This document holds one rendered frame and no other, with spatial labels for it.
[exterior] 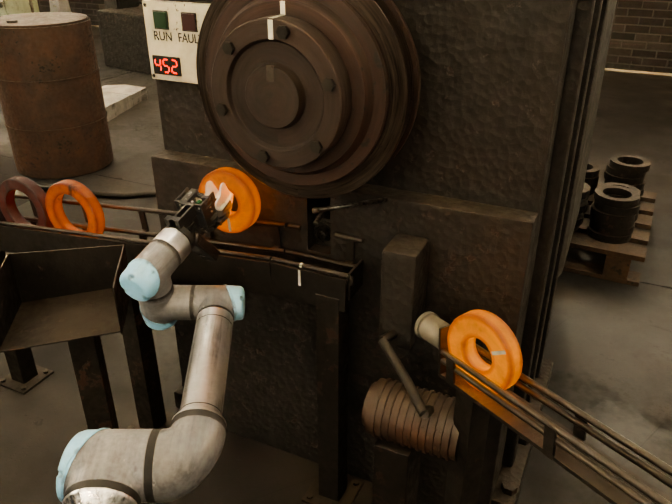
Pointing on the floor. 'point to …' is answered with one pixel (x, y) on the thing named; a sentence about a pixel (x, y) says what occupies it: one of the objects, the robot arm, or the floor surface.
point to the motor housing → (405, 437)
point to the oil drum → (53, 95)
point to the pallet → (614, 219)
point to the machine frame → (417, 223)
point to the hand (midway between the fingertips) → (228, 192)
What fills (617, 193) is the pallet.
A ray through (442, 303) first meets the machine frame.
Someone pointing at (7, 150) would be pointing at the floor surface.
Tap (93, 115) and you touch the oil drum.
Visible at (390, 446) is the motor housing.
